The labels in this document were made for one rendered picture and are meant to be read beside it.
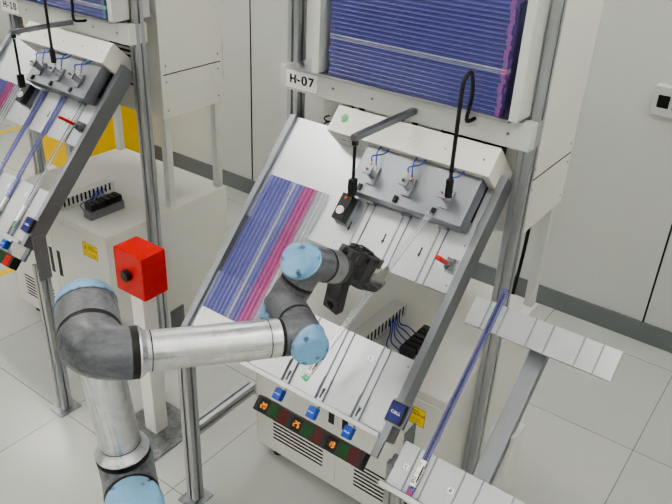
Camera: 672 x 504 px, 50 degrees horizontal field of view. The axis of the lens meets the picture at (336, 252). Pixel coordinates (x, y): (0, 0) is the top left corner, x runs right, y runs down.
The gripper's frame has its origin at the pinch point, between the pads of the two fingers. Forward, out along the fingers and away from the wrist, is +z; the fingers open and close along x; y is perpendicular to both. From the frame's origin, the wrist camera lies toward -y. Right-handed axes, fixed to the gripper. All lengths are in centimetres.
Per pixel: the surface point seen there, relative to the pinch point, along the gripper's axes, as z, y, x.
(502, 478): 13, -23, -46
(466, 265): 13.4, 13.5, -11.8
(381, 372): 5.7, -19.0, -10.6
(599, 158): 169, 63, 26
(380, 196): 9.1, 16.6, 16.7
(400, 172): 11.3, 24.3, 16.3
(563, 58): 28, 69, 1
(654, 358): 201, -1, -33
